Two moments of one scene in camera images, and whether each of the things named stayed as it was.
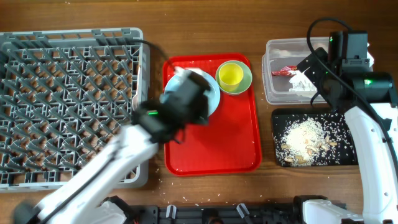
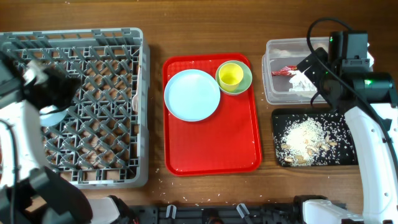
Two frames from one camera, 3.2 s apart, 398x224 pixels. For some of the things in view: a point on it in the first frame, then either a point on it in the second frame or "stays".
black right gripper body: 319,73 stays
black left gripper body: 201,119 → 53,91
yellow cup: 230,75 stays
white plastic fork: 135,101 stays
